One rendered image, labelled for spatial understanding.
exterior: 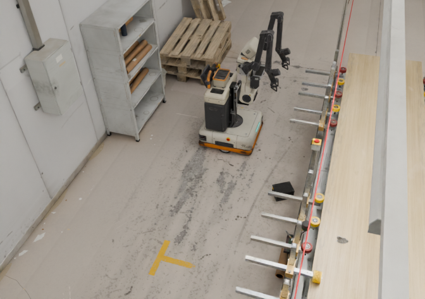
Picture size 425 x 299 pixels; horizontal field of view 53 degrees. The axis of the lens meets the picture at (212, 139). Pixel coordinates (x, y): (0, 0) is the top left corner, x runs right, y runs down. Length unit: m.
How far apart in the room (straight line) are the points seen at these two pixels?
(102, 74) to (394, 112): 3.76
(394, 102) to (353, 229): 1.66
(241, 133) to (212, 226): 1.21
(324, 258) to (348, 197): 0.63
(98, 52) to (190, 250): 2.33
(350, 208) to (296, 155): 1.82
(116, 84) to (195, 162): 1.29
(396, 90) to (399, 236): 0.79
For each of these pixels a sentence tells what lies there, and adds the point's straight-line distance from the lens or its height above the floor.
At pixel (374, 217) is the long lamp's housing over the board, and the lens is 1.59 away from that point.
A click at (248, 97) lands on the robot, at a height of 0.75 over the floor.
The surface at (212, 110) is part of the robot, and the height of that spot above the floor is 0.59.
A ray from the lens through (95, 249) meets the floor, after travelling 4.50.
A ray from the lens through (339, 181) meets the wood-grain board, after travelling 3.75.
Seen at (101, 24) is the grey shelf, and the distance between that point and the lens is 4.78.
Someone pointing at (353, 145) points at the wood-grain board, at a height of 0.90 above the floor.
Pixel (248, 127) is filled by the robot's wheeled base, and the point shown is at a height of 0.28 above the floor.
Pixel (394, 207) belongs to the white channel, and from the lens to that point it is 1.51.
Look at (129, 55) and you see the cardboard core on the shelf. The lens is 5.30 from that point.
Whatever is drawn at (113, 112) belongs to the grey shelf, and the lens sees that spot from 5.36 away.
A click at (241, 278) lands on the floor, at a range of 4.14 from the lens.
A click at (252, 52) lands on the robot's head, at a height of 1.31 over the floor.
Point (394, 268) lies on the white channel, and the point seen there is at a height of 2.46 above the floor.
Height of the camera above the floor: 3.55
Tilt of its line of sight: 41 degrees down
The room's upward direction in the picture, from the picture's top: 2 degrees counter-clockwise
